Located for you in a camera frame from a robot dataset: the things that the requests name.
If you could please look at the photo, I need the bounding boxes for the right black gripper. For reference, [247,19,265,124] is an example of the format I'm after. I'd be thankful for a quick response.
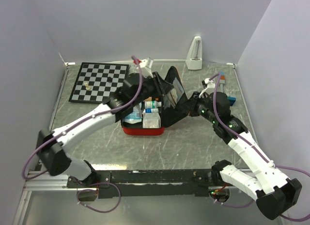
[179,92,217,124]

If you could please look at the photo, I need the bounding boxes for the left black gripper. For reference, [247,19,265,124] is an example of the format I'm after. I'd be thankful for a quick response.
[132,72,174,106]

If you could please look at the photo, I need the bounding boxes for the clear green-label bottle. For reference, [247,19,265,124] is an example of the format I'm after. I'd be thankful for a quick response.
[144,101,162,109]

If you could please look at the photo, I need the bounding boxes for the blue white small bottle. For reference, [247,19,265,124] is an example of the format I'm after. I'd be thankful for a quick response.
[143,108,159,113]

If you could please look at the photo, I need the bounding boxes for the red black medicine case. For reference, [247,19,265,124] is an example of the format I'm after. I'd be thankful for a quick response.
[121,66,188,136]

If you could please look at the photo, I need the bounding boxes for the white gauze packet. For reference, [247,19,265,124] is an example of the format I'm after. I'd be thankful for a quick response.
[142,113,161,129]

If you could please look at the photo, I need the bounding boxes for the blue white bandage packet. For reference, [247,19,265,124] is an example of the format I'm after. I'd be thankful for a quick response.
[124,103,142,124]

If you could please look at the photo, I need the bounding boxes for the beige bandage patch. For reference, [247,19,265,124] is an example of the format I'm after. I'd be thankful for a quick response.
[167,89,182,108]

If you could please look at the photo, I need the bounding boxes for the clear bag with pads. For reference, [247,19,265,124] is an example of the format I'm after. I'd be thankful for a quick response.
[173,78,184,96]

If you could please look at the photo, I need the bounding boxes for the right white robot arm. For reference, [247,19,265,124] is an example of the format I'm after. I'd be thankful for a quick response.
[189,91,302,220]

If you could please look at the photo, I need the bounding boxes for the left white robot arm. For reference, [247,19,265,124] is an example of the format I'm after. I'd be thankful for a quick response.
[37,72,173,187]

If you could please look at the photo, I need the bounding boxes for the blue toy block stack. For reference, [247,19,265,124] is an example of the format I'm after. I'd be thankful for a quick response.
[227,96,236,106]

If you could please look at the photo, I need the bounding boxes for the grey orange blue toy stick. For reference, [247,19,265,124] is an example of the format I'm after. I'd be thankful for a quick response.
[219,71,226,87]

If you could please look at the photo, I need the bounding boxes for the white metronome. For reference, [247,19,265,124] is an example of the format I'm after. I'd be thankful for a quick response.
[186,36,202,70]

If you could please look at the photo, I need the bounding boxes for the black white chessboard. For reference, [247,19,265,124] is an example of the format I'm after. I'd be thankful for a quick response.
[69,62,130,104]

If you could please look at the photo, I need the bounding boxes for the black base bar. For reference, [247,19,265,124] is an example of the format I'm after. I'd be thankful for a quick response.
[67,169,225,199]

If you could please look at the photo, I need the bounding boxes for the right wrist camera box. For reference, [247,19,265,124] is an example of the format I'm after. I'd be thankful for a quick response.
[201,78,216,94]

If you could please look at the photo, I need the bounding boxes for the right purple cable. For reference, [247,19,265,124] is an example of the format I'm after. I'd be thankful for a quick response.
[209,73,310,223]

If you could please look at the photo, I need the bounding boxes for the aluminium frame rail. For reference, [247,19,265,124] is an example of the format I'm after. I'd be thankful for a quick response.
[23,173,77,191]

